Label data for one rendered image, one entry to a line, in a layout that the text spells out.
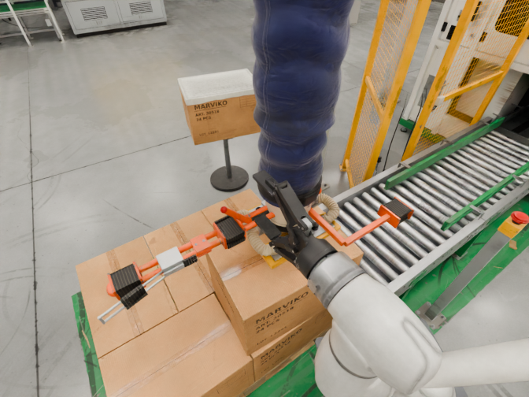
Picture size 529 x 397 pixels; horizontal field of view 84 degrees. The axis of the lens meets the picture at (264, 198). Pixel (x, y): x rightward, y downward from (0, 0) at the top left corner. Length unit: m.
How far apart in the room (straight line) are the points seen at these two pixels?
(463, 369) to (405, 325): 0.21
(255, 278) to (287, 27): 0.92
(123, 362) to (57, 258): 1.49
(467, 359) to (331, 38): 0.66
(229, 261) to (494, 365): 0.95
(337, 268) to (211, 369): 1.14
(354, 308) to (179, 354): 1.23
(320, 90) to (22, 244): 2.89
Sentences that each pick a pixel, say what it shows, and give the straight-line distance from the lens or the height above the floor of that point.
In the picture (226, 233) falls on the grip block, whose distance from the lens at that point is 1.01.
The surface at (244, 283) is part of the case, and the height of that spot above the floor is 0.94.
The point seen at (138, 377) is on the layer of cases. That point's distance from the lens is 1.63.
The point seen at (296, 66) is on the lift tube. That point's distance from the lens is 0.73.
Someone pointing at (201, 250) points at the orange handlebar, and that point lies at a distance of 0.99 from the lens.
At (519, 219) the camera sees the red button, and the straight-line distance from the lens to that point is 1.74.
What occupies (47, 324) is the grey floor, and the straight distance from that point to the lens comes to 2.65.
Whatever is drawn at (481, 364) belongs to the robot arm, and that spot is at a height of 1.49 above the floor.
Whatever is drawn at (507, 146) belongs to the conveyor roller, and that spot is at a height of 0.52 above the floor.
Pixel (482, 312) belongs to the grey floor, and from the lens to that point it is 2.71.
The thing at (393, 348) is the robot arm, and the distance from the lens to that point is 0.47.
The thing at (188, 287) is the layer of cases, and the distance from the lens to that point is 1.74.
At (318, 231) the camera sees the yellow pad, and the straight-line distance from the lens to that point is 1.18.
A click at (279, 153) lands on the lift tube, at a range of 0.85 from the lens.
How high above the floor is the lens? 2.03
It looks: 45 degrees down
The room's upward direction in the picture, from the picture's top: straight up
